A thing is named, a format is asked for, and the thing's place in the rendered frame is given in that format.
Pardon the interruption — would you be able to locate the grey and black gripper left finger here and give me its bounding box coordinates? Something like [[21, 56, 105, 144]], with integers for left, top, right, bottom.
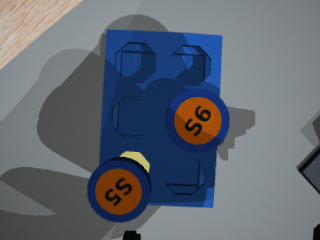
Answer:
[[122, 231, 141, 240]]

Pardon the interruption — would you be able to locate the blue tube rack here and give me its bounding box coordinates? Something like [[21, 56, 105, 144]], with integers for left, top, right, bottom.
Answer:
[[99, 30, 222, 208]]

